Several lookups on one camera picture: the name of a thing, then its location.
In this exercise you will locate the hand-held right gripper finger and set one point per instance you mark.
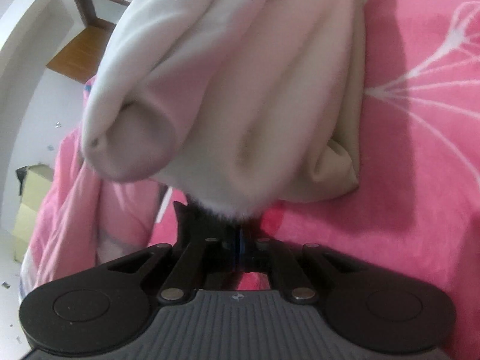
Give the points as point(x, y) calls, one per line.
point(243, 249)
point(234, 249)

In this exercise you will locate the black t-shirt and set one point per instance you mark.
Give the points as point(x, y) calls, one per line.
point(187, 225)

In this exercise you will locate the pale pink garment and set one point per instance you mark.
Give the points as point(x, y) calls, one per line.
point(270, 101)

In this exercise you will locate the beige folded garment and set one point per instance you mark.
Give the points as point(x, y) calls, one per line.
point(345, 165)

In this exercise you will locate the pink floral quilt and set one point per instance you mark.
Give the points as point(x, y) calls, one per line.
point(75, 195)

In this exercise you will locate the pink flower-print blanket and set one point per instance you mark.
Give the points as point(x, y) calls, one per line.
point(412, 157)

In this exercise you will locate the brown wooden door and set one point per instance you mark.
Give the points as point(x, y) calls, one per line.
point(82, 48)

